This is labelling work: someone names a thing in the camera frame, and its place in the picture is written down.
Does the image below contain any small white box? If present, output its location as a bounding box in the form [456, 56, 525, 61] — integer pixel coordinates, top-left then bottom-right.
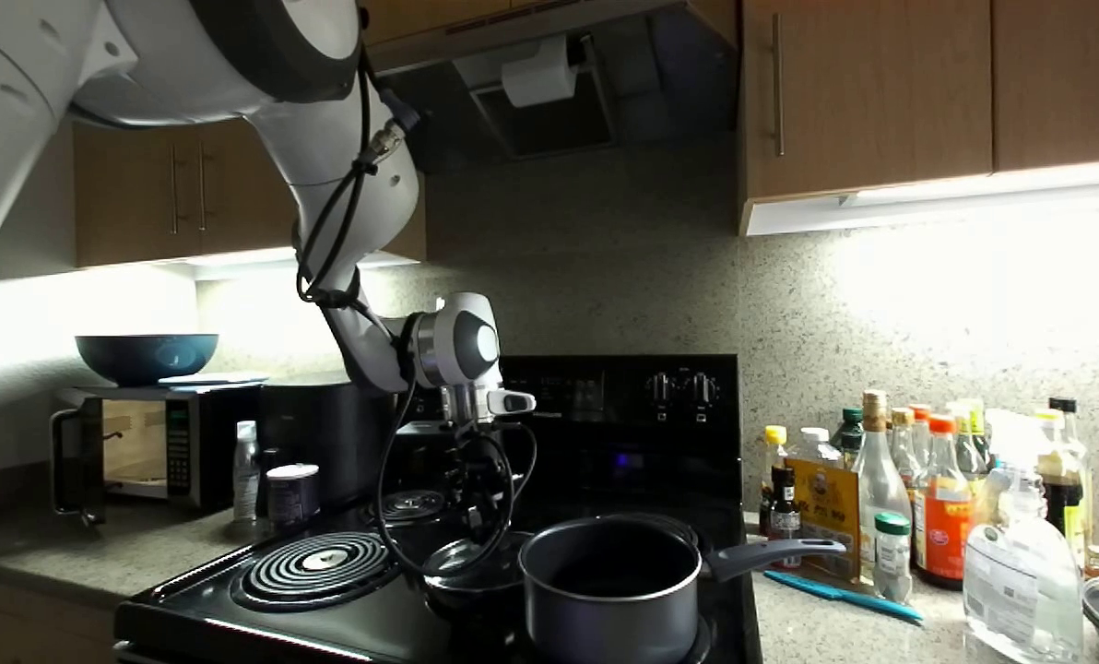
[498, 34, 580, 110]

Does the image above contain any white cap bottle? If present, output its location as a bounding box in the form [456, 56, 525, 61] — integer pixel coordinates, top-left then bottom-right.
[795, 423, 836, 469]

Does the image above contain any small jar green lid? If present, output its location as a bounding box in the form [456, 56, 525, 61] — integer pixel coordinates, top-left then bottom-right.
[871, 508, 916, 607]

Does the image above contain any teal utensil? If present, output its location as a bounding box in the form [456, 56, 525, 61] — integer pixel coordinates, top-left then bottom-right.
[765, 565, 928, 629]

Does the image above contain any yellow cap dark bottle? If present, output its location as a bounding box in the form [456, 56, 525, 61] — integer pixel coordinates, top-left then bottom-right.
[761, 421, 803, 539]

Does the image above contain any tan cap bottle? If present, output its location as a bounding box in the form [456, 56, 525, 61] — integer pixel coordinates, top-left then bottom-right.
[884, 405, 926, 493]

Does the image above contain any large clear plastic bottle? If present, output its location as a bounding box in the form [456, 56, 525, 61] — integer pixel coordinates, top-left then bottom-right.
[959, 474, 1088, 664]

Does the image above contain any range hood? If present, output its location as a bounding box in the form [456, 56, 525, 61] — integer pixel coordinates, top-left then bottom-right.
[361, 0, 741, 161]

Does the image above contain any dark jar with white lid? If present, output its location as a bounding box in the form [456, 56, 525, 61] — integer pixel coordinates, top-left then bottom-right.
[263, 463, 326, 536]

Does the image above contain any blue bowl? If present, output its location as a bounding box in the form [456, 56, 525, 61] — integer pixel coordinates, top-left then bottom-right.
[74, 327, 221, 393]

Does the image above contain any dark pot with long handle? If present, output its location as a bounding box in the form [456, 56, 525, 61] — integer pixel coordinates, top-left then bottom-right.
[516, 513, 849, 664]

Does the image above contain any small coil stove burner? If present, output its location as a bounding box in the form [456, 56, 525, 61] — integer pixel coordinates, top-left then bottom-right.
[361, 485, 456, 536]

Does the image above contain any orange label sauce bottle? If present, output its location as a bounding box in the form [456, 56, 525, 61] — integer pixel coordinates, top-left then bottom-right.
[916, 414, 976, 591]

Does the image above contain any yellow green bottle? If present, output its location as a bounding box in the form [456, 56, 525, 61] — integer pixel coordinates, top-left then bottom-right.
[950, 398, 997, 489]

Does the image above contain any small clear slim bottle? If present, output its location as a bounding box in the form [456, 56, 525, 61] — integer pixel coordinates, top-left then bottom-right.
[229, 416, 263, 529]

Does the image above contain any clear glass bottle cork stopper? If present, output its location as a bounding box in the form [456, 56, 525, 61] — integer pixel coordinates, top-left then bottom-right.
[851, 388, 916, 594]

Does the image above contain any dark sauce bottle black cap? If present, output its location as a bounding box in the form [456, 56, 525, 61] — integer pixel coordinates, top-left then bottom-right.
[1034, 394, 1090, 571]

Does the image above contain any green cap bottle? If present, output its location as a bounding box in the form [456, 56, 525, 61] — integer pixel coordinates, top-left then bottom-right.
[835, 405, 868, 464]

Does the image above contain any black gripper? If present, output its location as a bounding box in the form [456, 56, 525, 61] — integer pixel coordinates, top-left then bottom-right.
[442, 421, 520, 562]

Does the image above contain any glass pot lid black knob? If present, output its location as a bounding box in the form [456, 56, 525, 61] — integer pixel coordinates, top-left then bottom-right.
[419, 530, 532, 620]

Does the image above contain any large coil stove burner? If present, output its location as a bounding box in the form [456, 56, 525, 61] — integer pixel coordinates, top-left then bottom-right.
[229, 529, 402, 614]

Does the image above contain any black electric stove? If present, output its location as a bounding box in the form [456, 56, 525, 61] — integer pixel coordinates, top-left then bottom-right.
[109, 351, 765, 664]

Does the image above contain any black microwave oven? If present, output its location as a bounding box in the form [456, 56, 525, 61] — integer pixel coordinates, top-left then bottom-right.
[44, 378, 267, 522]

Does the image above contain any wide wooden wall cabinet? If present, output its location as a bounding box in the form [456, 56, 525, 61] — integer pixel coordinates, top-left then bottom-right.
[735, 0, 1099, 236]

